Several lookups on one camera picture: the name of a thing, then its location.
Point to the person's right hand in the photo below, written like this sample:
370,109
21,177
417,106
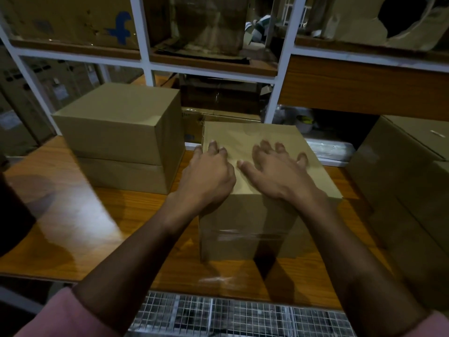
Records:
284,178

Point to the person's left hand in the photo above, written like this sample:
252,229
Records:
207,178

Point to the plain brown cardboard box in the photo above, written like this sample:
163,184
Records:
403,193
245,228
115,136

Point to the orange white sticker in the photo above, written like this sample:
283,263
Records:
437,134

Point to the black plastic bucket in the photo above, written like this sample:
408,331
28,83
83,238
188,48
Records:
14,217

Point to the person's right forearm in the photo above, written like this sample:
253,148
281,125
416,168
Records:
368,277

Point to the person's left forearm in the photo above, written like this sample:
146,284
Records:
133,270

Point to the crumpled brown cardboard box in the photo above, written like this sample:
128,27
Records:
207,24

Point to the Pico box with hole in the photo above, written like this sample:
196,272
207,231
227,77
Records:
350,24

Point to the stack of large appliance cartons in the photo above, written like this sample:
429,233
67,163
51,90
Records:
21,119

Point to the white plastic pack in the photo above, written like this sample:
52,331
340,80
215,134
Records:
329,150

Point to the white tape roll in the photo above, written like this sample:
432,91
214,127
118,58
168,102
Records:
304,127

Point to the clear crumpled plastic bag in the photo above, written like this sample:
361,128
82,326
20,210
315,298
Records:
282,114

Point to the wooden drawer panel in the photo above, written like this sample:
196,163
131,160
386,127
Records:
361,87

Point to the white metal shelf rack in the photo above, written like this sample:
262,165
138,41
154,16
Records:
141,31

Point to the pink left shirt sleeve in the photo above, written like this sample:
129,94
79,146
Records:
59,319

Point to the pink shirt sleeve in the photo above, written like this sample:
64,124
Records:
59,319
431,326

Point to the pink right shirt sleeve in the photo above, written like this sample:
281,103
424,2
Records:
431,326

